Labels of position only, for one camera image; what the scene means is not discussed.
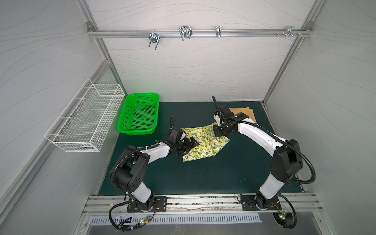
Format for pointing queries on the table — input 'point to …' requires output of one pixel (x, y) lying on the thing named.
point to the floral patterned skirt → (209, 145)
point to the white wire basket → (82, 124)
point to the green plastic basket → (139, 114)
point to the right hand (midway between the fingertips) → (218, 129)
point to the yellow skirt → (246, 110)
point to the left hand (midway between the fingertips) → (197, 145)
